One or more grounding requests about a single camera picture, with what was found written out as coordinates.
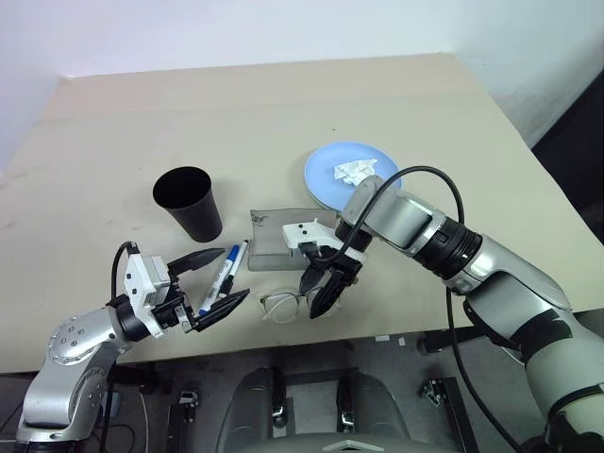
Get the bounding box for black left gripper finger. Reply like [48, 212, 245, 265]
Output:
[165, 247, 227, 281]
[192, 290, 251, 334]

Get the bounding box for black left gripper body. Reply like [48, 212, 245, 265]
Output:
[153, 277, 200, 334]

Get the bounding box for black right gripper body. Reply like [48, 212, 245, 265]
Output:
[299, 241, 364, 287]

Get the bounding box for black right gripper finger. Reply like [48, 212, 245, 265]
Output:
[308, 267, 354, 320]
[299, 265, 332, 297]

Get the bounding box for white marker with black cap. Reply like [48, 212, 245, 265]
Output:
[220, 239, 250, 294]

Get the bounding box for white marker with blue cap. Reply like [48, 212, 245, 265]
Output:
[197, 243, 242, 317]

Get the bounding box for clear-framed glasses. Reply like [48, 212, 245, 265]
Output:
[258, 288, 344, 326]

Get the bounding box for black tapered cup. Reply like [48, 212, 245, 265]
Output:
[151, 164, 224, 244]

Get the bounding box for grey glasses case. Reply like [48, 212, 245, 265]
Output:
[248, 206, 339, 274]

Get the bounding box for black metal clamp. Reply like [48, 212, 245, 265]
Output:
[178, 388, 200, 426]
[420, 377, 447, 408]

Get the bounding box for crumpled white paper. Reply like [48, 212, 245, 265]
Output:
[332, 158, 378, 186]

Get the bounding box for dark grey rounded shape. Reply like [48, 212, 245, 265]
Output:
[346, 367, 411, 453]
[219, 367, 284, 453]

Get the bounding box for light blue plate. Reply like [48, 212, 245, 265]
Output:
[303, 141, 405, 211]

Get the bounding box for black object with orange stripe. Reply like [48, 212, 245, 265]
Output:
[531, 70, 604, 204]

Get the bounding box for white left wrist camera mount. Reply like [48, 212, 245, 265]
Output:
[123, 253, 172, 339]

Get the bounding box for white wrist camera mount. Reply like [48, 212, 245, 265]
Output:
[281, 218, 366, 268]
[123, 253, 172, 339]

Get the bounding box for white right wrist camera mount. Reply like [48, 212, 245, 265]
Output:
[281, 218, 366, 268]

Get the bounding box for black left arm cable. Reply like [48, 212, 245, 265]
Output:
[110, 241, 143, 304]

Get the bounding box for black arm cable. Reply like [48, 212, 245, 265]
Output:
[110, 241, 143, 304]
[320, 164, 525, 453]

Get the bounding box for black strap with metal buckle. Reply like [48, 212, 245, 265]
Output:
[336, 370, 356, 433]
[272, 367, 291, 431]

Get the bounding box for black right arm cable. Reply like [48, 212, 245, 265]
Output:
[320, 164, 525, 453]

